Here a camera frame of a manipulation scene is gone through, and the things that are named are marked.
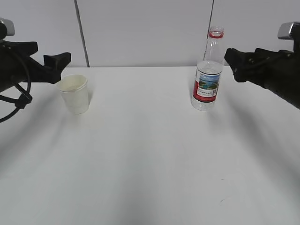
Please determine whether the white paper cup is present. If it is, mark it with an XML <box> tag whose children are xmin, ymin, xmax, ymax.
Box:
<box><xmin>57</xmin><ymin>75</ymin><xmax>89</xmax><ymax>114</ymax></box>

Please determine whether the clear plastic water bottle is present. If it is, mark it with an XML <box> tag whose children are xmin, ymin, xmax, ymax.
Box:
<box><xmin>191</xmin><ymin>26</ymin><xmax>225</xmax><ymax>111</ymax></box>

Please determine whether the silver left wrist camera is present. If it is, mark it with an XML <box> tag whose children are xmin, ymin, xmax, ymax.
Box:
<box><xmin>0</xmin><ymin>17</ymin><xmax>15</xmax><ymax>40</ymax></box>

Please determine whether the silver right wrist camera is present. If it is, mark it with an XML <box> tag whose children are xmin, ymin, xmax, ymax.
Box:
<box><xmin>277</xmin><ymin>22</ymin><xmax>300</xmax><ymax>53</ymax></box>

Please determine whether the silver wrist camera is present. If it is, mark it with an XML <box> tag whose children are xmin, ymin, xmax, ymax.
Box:
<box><xmin>277</xmin><ymin>22</ymin><xmax>300</xmax><ymax>53</ymax></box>
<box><xmin>0</xmin><ymin>17</ymin><xmax>15</xmax><ymax>40</ymax></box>

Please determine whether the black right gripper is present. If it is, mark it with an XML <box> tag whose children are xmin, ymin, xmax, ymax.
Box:
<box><xmin>225</xmin><ymin>48</ymin><xmax>300</xmax><ymax>108</ymax></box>

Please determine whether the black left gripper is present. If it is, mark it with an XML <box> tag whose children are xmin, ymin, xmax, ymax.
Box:
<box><xmin>0</xmin><ymin>41</ymin><xmax>71</xmax><ymax>92</ymax></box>

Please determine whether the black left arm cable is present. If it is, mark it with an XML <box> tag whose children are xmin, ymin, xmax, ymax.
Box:
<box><xmin>0</xmin><ymin>50</ymin><xmax>33</xmax><ymax>123</ymax></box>

